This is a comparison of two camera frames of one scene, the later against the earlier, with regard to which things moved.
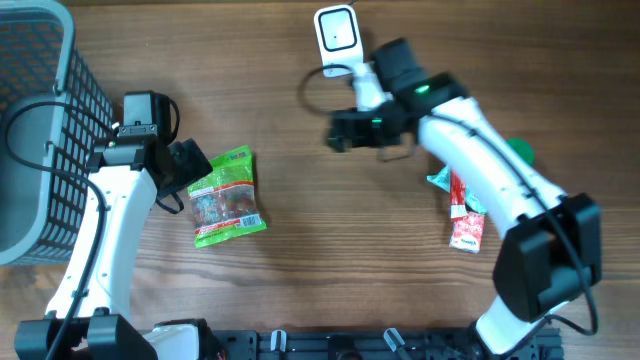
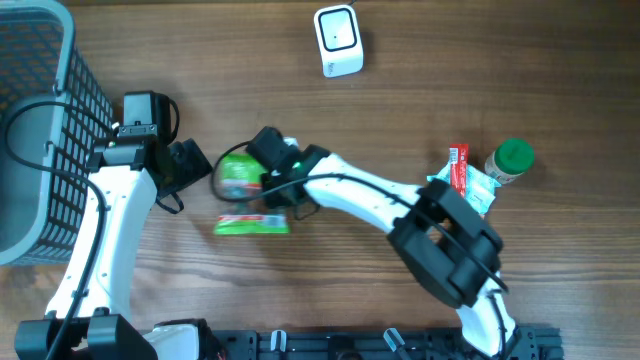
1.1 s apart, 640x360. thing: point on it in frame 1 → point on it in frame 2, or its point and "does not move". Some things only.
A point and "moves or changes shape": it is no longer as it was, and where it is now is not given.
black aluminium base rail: (374, 344) does not move
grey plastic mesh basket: (54, 113) does not move
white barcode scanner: (339, 39) does not move
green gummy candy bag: (223, 202) moves or changes shape
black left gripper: (194, 164) does not move
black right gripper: (356, 136) → (275, 200)
